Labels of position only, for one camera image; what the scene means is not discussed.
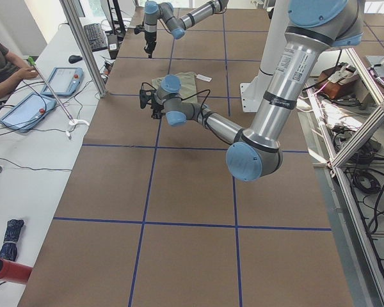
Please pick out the aluminium frame rack right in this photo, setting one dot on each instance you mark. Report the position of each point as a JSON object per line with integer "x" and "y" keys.
{"x": 346, "y": 140}

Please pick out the red cylinder tube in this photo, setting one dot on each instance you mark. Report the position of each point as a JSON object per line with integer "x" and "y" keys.
{"x": 14, "y": 272}

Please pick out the blue teach pendant near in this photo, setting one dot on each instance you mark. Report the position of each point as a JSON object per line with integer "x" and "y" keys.
{"x": 28, "y": 113}

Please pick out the blue teach pendant far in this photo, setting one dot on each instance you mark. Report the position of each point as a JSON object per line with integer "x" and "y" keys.
{"x": 65, "y": 80}

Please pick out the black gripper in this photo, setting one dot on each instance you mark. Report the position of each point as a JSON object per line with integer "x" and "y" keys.
{"x": 156, "y": 108}
{"x": 150, "y": 38}

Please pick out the blue teach pendant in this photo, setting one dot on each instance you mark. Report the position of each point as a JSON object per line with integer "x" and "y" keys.
{"x": 65, "y": 80}
{"x": 28, "y": 113}

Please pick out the black power adapter with label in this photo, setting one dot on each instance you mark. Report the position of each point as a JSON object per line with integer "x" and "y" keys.
{"x": 113, "y": 46}

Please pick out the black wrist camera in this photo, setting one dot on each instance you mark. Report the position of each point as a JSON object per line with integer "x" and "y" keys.
{"x": 146, "y": 97}
{"x": 139, "y": 29}

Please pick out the brown table cover mat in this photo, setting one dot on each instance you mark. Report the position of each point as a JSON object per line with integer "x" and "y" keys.
{"x": 151, "y": 215}

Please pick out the brown box with white object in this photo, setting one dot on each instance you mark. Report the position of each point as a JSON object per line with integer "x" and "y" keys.
{"x": 337, "y": 81}

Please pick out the black keyboard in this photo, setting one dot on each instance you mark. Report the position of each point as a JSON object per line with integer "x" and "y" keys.
{"x": 95, "y": 37}

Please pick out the olive green long-sleeve shirt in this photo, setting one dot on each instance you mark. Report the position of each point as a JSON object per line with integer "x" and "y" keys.
{"x": 187, "y": 88}

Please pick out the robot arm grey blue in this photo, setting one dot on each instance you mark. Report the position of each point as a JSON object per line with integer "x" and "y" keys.
{"x": 254, "y": 152}
{"x": 177, "y": 26}

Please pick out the metal reacher stick white hook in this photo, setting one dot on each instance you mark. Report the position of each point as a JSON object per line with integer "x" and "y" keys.
{"x": 73, "y": 122}

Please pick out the folded dark blue umbrella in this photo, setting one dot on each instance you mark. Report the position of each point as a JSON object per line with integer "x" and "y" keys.
{"x": 11, "y": 237}

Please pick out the grey aluminium frame post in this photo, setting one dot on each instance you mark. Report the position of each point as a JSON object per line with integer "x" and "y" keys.
{"x": 82, "y": 42}

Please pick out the black computer mouse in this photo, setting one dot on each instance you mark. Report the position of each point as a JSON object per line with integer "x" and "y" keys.
{"x": 74, "y": 59}

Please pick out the seated person in grey shirt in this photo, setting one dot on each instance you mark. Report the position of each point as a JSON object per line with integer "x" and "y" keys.
{"x": 13, "y": 70}

